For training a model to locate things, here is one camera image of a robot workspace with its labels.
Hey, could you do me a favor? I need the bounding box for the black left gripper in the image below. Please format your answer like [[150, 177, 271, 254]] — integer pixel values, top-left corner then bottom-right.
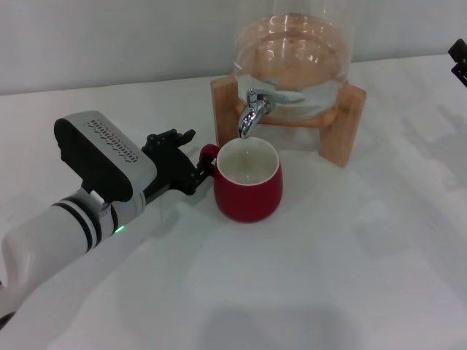
[[141, 128, 216, 205]]

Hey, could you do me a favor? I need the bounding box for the red ceramic cup white inside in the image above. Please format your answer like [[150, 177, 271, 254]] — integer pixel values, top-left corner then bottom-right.
[[199, 137, 284, 222]]

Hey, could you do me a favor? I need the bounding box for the chrome dispenser faucet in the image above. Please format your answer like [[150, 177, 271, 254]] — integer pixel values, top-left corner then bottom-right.
[[238, 87, 304, 140]]

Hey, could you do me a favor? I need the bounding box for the wooden dispenser stand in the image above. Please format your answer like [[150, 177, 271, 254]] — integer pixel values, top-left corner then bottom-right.
[[210, 74, 367, 168]]

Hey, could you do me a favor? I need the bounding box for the clear glass water dispenser jar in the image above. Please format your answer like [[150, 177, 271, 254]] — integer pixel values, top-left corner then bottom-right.
[[230, 0, 354, 121]]

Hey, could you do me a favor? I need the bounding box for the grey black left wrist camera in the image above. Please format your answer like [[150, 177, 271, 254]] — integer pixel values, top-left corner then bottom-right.
[[53, 109, 158, 203]]

